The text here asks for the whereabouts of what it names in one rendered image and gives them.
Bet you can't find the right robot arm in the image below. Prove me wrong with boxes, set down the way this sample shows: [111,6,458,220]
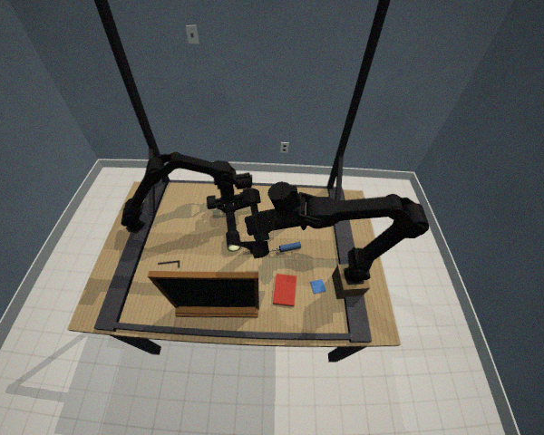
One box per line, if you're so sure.
[121,152,252,234]

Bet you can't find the blue flat plate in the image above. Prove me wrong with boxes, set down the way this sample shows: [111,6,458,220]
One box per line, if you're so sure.
[311,279,326,294]

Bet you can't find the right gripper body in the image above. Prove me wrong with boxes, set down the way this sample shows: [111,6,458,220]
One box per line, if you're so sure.
[207,189,243,209]

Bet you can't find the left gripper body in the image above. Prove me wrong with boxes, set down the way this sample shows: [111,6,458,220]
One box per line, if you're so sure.
[243,188,283,258]

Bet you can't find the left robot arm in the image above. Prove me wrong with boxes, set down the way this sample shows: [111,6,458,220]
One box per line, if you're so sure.
[245,181,429,285]

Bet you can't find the black flashlight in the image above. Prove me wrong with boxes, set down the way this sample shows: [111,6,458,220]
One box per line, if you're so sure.
[225,203,241,251]

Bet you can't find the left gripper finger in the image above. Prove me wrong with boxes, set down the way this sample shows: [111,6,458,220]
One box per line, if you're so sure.
[226,195,250,212]
[230,241,256,254]

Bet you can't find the blue screwdriver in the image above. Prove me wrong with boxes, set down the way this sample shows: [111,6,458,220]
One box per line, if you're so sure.
[279,242,301,252]

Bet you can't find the red flat block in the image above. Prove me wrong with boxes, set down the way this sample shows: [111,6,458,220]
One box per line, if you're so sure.
[273,274,296,306]

